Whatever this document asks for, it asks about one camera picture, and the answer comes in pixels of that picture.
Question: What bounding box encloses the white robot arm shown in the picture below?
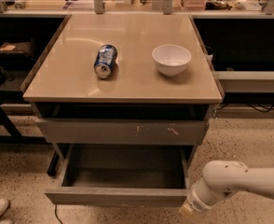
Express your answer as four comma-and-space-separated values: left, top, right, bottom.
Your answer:
180, 161, 274, 217

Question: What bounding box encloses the grey drawer cabinet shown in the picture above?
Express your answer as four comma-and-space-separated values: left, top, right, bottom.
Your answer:
21, 13, 225, 173

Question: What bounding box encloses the grey top drawer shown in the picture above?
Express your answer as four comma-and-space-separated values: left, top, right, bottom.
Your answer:
36, 119, 209, 146

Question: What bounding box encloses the white ceramic bowl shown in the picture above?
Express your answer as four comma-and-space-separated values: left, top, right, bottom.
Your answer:
152, 44, 192, 77

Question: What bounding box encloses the blue soda can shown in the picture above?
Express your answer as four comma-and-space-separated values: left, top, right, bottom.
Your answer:
94, 45, 117, 78

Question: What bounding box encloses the black floor cable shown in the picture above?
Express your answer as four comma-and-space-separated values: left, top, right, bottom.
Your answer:
53, 203, 63, 224

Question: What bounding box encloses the black table leg frame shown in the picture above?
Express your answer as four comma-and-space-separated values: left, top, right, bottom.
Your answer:
0, 93, 59, 175

